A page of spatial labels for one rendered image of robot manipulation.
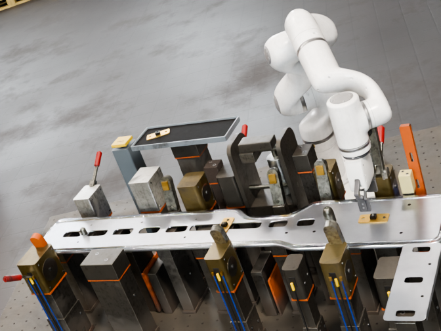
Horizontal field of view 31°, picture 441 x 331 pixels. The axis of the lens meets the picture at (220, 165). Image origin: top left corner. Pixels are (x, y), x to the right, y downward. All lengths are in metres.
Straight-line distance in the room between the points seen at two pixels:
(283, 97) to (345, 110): 0.73
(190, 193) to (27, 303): 0.87
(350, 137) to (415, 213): 0.31
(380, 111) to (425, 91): 3.11
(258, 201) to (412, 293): 0.77
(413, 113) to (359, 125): 2.89
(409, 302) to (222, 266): 0.56
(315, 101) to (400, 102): 2.37
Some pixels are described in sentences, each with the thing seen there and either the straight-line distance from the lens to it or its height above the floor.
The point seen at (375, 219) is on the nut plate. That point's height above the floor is 1.00.
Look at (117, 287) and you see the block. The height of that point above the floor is 0.94.
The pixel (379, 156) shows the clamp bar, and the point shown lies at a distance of 2.30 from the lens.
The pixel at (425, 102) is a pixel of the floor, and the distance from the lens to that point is 5.05.
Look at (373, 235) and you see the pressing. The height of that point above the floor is 1.00.
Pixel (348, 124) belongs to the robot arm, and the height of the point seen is 1.33.
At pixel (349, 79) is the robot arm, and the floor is 1.39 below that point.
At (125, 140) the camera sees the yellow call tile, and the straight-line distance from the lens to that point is 2.84.
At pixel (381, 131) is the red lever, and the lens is 2.38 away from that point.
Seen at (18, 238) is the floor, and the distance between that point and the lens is 5.21.
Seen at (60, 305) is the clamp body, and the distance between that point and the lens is 2.66.
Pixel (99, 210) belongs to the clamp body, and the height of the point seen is 0.99.
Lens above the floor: 2.25
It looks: 27 degrees down
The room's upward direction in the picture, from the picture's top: 20 degrees counter-clockwise
